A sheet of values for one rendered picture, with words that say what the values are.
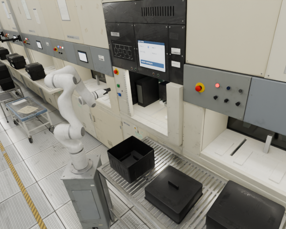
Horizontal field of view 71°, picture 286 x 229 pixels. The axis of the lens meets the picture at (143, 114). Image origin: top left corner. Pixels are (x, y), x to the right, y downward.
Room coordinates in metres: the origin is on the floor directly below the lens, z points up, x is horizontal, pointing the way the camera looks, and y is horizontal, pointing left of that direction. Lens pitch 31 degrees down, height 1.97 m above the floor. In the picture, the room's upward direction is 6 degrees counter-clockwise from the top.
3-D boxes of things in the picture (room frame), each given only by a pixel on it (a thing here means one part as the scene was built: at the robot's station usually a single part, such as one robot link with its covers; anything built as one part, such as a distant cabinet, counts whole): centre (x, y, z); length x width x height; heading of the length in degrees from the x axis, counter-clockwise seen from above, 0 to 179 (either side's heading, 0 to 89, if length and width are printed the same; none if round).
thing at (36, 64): (3.73, 1.94, 0.93); 0.30 x 0.28 x 0.26; 38
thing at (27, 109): (3.10, 1.97, 0.47); 0.31 x 0.23 x 0.02; 62
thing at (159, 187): (0.90, -0.16, 0.83); 0.29 x 0.29 x 0.13; 43
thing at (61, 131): (1.29, 0.60, 1.07); 0.19 x 0.12 x 0.24; 81
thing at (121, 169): (1.23, 0.13, 0.85); 0.28 x 0.28 x 0.17; 40
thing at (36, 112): (3.25, 2.07, 0.24); 0.97 x 0.52 x 0.48; 43
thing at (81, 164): (1.29, 0.57, 0.85); 0.19 x 0.19 x 0.18
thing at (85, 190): (1.29, 0.57, 0.38); 0.28 x 0.28 x 0.76; 86
